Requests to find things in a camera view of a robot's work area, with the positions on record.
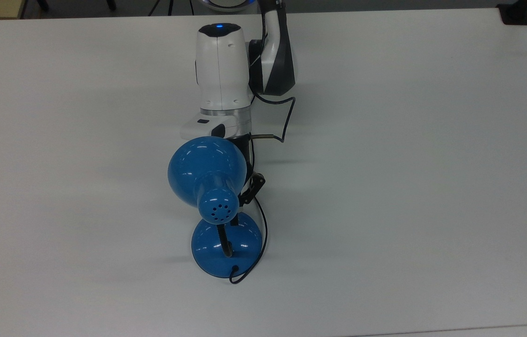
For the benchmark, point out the blue gooseneck desk lamp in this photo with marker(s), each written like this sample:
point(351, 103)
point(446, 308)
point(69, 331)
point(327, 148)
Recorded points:
point(207, 168)

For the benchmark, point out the black camera stand clamp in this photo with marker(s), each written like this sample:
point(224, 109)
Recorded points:
point(516, 16)

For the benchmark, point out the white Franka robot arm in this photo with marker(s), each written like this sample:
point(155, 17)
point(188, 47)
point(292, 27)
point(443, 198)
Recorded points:
point(221, 70)

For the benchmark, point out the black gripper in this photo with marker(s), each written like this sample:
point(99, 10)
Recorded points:
point(246, 150)

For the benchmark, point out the black chair leg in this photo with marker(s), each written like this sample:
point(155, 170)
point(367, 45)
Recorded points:
point(42, 4)
point(111, 4)

